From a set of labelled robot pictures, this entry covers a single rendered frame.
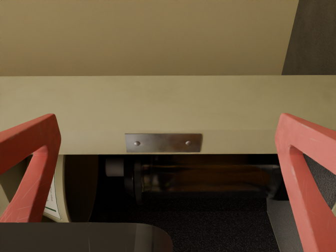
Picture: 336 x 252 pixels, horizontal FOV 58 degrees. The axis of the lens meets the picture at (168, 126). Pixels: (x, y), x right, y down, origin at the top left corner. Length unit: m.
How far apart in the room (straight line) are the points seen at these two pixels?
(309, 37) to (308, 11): 0.05
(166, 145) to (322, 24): 0.38
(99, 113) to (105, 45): 0.42
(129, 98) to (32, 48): 0.46
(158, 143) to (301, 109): 0.15
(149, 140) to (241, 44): 0.47
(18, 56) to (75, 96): 0.45
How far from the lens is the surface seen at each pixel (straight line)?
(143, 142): 0.28
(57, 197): 0.39
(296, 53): 0.67
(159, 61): 0.71
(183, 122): 0.29
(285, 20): 0.72
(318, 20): 0.60
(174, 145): 0.29
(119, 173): 0.45
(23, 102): 0.35
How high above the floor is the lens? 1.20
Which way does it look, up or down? level
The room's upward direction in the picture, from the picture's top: 90 degrees counter-clockwise
